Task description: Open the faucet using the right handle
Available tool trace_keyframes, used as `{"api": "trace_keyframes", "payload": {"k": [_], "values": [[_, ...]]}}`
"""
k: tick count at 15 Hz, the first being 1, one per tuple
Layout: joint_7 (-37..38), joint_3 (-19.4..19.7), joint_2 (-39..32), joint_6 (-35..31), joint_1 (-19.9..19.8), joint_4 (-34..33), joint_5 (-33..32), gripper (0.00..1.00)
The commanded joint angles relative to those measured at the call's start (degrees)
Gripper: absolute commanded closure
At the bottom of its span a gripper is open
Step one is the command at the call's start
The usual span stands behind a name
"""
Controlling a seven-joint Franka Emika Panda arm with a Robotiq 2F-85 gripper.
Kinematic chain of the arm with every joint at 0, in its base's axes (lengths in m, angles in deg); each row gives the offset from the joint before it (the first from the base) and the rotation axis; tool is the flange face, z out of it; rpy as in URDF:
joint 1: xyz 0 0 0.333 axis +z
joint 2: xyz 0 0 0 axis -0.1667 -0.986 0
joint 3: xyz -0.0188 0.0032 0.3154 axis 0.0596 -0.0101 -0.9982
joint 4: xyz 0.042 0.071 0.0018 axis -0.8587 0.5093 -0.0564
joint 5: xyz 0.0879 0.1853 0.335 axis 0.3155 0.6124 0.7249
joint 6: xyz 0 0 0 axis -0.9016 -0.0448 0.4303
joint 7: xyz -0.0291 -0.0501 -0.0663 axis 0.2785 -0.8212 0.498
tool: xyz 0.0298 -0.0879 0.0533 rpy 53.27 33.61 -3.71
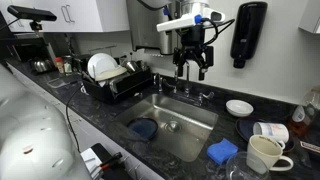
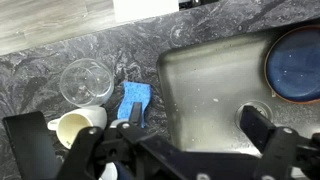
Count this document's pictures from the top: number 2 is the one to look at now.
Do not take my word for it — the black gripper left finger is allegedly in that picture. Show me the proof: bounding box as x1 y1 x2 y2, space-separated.
2 111 61 180

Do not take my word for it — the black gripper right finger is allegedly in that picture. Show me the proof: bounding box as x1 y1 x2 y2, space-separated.
240 107 276 153

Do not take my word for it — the sink drain strainer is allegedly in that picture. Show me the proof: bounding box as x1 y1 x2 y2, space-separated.
235 100 273 129

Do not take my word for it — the cream ceramic mug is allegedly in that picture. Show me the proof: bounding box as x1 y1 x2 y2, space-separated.
47 106 107 149

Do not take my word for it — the stainless steel sink basin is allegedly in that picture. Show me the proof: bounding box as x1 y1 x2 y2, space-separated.
157 27 320 155

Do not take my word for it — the dark blue plate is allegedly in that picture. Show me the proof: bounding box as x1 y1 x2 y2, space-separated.
264 25 320 104

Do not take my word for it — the clear glass cup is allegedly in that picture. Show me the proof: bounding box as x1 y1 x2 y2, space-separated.
59 58 114 107

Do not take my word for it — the blue sponge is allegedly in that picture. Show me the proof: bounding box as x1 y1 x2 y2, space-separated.
117 82 152 119

